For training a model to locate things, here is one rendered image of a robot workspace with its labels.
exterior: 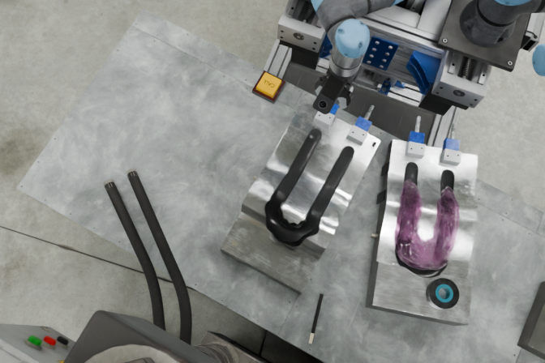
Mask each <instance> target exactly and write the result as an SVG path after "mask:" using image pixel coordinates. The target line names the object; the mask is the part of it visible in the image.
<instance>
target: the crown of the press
mask: <svg viewBox="0 0 545 363"><path fill-rule="evenodd" d="M63 363H220V362H219V361H216V360H214V359H213V358H211V357H210V356H208V355H206V354H204V353H203V352H201V351H200V350H198V349H196V348H194V347H192V346H190V345H189V344H187V343H185V342H184V341H182V340H180V339H179V338H177V337H175V336H173V335H171V334H170V333H169V332H167V331H164V330H163V329H161V328H160V327H158V326H156V325H154V324H153V323H151V322H149V321H148V320H146V319H144V318H138V317H134V316H130V315H125V314H117V313H113V312H109V311H104V310H97V311H96V312H95V313H94V314H93V315H92V317H91V318H90V320H89V321H88V324H87V325H86V327H85V328H84V330H83V331H82V333H81V335H80V336H79V338H78V339H77V341H76V342H75V345H74V346H73V348H72V349H71V351H70V352H69V354H68V355H67V358H66V359H65V361H64V362H63Z"/></svg>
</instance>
